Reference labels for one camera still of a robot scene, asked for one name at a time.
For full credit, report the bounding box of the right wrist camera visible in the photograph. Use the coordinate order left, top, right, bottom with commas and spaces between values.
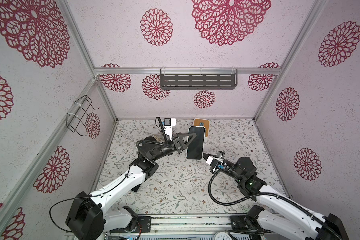
206, 151, 225, 174

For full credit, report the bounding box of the round white gauge dial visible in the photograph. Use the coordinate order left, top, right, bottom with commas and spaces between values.
213, 232, 232, 240

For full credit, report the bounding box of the clear plastic bag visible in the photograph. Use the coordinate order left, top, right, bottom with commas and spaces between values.
154, 133, 169, 143

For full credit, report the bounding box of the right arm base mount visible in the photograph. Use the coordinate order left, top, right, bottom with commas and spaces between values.
230, 205, 267, 233

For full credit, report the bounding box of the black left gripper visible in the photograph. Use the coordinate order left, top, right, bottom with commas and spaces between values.
152, 132, 196, 162

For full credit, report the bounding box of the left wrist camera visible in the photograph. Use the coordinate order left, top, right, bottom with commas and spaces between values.
163, 118, 176, 140

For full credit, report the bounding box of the aluminium front rail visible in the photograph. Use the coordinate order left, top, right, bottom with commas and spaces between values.
64, 213, 289, 238

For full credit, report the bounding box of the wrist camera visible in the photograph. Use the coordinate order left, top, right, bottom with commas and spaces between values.
163, 118, 176, 140
206, 151, 225, 174

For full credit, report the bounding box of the black wire wall basket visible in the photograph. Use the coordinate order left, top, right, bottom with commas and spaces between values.
66, 95, 101, 139

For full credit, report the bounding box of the black corrugated left cable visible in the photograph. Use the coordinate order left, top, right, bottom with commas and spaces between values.
135, 139, 175, 157

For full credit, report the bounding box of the white wooden-top tissue box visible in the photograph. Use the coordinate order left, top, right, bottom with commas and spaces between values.
193, 118, 210, 138

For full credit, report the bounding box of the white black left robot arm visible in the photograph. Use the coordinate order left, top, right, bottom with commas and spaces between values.
66, 133, 197, 240

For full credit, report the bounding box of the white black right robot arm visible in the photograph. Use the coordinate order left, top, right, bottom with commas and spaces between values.
203, 152, 349, 240

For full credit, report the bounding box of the grey slotted wall shelf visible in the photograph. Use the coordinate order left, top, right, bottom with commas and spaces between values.
159, 69, 238, 90

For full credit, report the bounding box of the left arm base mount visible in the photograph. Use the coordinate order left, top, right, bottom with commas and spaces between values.
123, 206, 152, 233

